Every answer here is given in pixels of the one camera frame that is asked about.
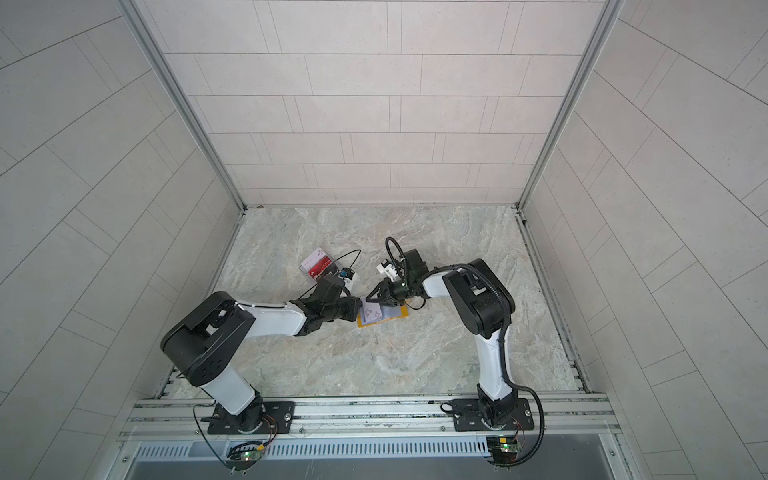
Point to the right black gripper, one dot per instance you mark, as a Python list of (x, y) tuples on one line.
[(388, 293)]

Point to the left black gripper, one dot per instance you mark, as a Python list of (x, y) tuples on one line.
[(354, 305)]

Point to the yellow leather card holder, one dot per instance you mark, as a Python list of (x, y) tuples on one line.
[(391, 313)]

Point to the pink VIP card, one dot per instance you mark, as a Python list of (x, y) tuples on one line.
[(370, 313)]

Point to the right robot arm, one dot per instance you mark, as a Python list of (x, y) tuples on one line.
[(484, 306)]

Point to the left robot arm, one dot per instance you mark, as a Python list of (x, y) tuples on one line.
[(202, 345)]

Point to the red white card in box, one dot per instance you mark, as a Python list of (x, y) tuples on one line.
[(316, 263)]

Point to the clear plastic card box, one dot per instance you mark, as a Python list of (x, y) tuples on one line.
[(332, 269)]

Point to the left green circuit board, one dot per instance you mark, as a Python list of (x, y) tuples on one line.
[(243, 456)]

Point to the green circuit board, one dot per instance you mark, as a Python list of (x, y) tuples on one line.
[(243, 456), (503, 451)]

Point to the right green circuit board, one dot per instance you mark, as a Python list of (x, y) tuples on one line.
[(503, 451)]

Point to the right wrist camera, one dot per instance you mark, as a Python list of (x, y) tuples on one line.
[(389, 270)]

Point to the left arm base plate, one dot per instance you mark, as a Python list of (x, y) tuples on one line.
[(268, 417)]

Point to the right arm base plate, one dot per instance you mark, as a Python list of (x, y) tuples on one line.
[(482, 414)]

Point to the aluminium mounting rail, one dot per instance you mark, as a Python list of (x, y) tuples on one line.
[(555, 413)]

